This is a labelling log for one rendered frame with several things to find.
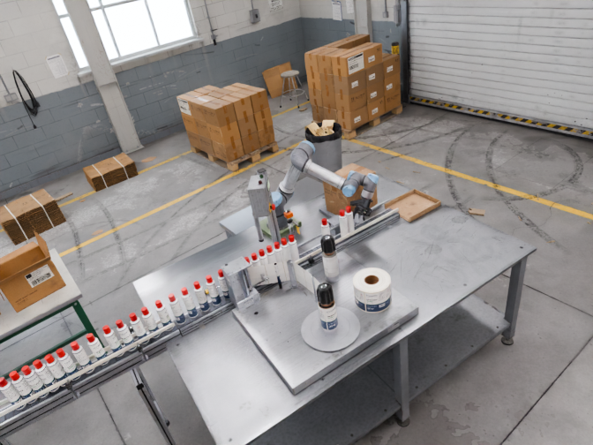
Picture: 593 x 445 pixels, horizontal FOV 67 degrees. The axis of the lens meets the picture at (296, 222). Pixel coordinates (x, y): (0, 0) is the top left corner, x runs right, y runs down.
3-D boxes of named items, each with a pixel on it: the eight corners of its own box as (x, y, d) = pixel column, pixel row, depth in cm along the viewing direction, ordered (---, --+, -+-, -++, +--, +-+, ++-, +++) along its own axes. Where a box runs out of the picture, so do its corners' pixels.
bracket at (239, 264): (228, 277, 241) (228, 275, 240) (221, 267, 249) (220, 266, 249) (251, 266, 246) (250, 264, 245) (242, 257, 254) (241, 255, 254)
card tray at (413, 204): (409, 222, 310) (409, 217, 308) (384, 207, 329) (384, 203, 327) (440, 205, 321) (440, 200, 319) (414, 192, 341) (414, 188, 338)
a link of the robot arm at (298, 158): (286, 154, 282) (356, 188, 275) (294, 146, 290) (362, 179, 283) (282, 168, 290) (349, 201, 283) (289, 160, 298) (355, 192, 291)
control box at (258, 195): (253, 218, 258) (246, 190, 248) (257, 202, 273) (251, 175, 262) (271, 216, 257) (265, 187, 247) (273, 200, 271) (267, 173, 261)
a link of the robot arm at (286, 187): (269, 200, 327) (295, 145, 289) (278, 190, 338) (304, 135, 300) (282, 209, 326) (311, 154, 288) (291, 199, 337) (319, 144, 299)
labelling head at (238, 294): (239, 311, 254) (228, 277, 240) (229, 299, 264) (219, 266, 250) (260, 299, 259) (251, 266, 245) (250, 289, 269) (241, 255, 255)
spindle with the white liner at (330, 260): (331, 284, 262) (325, 244, 245) (322, 276, 268) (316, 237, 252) (343, 277, 265) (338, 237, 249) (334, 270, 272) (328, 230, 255)
